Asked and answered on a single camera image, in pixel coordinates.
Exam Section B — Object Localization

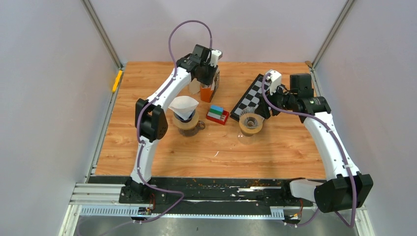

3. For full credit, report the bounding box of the brown paper filter on table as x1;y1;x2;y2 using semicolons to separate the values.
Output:
188;79;200;95

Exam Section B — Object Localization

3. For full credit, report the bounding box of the clear glass beaker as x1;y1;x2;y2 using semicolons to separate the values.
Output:
238;132;260;145

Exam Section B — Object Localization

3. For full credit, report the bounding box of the blue glass dripper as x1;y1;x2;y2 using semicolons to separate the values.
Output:
174;111;197;124

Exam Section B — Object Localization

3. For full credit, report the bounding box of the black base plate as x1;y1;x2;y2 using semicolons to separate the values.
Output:
118;176;314;216

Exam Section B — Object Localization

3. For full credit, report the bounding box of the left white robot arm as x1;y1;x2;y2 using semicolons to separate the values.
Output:
125;44;223;203

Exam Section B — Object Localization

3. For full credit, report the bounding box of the red toy brick stack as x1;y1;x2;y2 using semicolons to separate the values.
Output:
206;105;230;125

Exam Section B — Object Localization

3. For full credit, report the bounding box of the large wooden dripper ring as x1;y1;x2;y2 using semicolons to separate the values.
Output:
172;114;200;131

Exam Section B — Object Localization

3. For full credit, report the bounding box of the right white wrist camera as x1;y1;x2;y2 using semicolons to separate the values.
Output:
266;69;282;95

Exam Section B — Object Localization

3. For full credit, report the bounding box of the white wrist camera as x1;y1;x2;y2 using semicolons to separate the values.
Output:
209;50;223;67
266;69;282;95

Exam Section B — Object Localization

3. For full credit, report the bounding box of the glass coffee carafe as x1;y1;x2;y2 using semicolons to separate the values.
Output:
178;120;206;137

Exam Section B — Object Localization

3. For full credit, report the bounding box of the aluminium frame rail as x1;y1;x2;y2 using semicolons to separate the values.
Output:
66;183;367;219

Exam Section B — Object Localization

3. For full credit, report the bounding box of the black white chessboard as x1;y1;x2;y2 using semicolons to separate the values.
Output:
230;74;263;121

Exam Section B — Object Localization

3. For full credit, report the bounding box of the small wooden dripper ring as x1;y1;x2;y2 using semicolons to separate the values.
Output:
238;117;265;135

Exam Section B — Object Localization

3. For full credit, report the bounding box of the orange filter box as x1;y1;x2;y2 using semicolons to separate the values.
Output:
200;69;220;103

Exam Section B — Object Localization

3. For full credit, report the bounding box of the white paper coffee filter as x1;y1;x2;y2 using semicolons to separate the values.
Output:
169;96;199;120

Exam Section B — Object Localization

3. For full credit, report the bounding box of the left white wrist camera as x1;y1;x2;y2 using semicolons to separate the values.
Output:
209;50;223;67

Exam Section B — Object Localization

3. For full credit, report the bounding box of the yellow marker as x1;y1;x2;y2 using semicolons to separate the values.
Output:
112;70;123;93

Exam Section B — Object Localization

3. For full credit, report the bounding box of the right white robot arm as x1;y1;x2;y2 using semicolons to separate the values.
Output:
256;70;373;213

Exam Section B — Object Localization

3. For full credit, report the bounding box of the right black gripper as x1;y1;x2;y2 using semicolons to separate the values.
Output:
255;82;297;118

